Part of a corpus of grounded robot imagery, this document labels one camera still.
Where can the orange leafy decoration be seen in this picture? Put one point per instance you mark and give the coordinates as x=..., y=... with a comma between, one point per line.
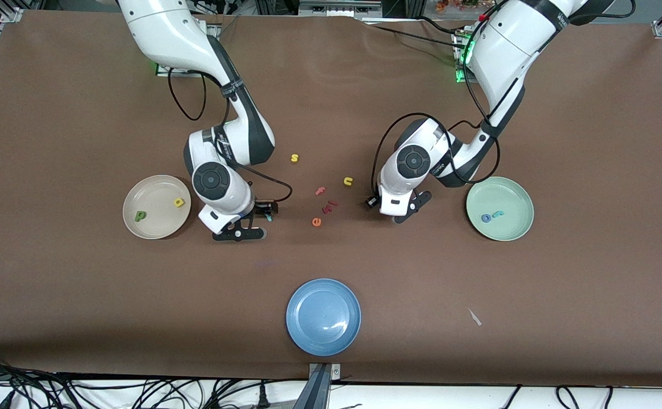
x=456, y=4

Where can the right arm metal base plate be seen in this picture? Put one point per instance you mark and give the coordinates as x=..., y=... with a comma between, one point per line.
x=163, y=72

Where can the brown table cover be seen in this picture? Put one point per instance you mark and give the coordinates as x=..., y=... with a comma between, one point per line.
x=330, y=113

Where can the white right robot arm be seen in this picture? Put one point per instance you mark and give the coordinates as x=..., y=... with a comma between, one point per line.
x=160, y=28

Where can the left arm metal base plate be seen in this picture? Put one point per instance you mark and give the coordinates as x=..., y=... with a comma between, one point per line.
x=461, y=79

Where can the blue round plate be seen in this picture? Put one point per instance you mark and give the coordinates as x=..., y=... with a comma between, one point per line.
x=323, y=317

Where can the black aluminium frame post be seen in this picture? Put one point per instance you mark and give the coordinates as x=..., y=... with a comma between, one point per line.
x=404, y=7

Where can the white paper scrap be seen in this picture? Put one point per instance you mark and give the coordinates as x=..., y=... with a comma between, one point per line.
x=474, y=317

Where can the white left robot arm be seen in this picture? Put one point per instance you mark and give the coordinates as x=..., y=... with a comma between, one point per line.
x=507, y=51

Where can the beige round plate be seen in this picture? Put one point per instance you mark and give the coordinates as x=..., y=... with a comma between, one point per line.
x=154, y=193

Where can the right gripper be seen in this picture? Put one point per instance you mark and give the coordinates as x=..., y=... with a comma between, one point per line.
x=261, y=209

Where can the grey power strip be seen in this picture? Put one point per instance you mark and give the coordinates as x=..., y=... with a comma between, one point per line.
x=339, y=8

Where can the green foam letter p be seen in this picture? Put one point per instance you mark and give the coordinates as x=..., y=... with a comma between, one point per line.
x=136, y=216

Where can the front camera mount post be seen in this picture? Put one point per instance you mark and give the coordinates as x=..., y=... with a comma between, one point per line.
x=319, y=392

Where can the aluminium corner bracket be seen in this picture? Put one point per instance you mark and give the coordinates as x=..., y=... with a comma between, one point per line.
x=13, y=15

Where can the green round plate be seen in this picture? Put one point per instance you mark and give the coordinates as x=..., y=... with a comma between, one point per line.
x=507, y=227

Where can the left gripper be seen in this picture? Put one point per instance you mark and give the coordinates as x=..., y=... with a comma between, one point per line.
x=372, y=201

